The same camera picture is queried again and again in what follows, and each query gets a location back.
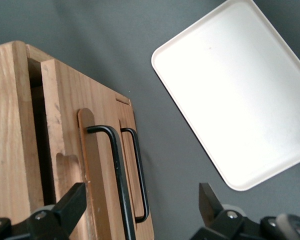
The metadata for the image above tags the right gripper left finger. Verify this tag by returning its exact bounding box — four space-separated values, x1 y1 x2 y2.
27 182 88 240

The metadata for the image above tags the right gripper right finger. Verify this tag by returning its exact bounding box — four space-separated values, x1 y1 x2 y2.
189 182 263 240

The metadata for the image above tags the long black metal drawer handle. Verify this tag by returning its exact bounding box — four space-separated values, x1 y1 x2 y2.
86 125 137 240

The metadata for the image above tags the wooden drawer without plate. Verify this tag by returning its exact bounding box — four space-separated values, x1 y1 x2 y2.
114 95 155 240

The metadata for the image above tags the wooden drawer cabinet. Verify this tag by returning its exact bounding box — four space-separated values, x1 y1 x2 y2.
0 40 57 240

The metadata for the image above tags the cream plastic tray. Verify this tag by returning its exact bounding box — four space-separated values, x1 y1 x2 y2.
150 0 300 193

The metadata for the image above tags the short black metal drawer handle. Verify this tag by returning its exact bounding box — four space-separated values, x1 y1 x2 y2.
120 127 150 224

